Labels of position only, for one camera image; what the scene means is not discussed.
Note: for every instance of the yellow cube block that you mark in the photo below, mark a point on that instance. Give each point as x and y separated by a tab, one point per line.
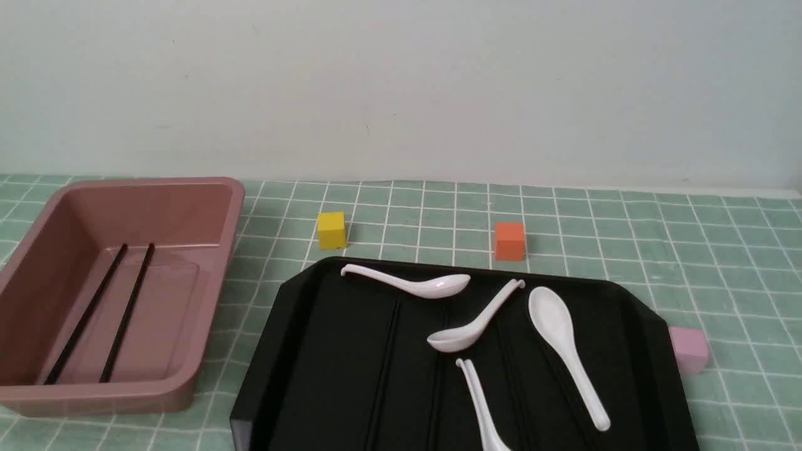
331	229

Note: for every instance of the white soup spoon top left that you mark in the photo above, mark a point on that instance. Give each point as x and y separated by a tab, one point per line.
438	288

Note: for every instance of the white soup spoon right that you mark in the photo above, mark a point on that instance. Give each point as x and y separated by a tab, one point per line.
551	318

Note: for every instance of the orange cube block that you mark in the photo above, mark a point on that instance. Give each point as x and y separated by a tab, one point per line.
510	241

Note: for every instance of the pink cube block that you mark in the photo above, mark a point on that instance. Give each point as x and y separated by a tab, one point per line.
691	349

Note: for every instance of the pink plastic bin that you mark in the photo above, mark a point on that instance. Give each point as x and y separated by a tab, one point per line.
55	270

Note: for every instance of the green checkered tablecloth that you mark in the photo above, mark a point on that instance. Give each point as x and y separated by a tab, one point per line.
729	266

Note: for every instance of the black plastic tray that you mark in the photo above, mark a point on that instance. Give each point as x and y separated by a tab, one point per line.
312	379

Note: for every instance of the white soup spoon middle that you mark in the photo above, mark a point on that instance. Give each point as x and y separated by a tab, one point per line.
461	338

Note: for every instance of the white soup spoon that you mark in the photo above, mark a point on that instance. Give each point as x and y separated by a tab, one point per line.
551	318
490	438
438	288
461	338

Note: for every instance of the white soup spoon bottom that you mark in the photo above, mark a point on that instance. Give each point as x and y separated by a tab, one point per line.
490	438

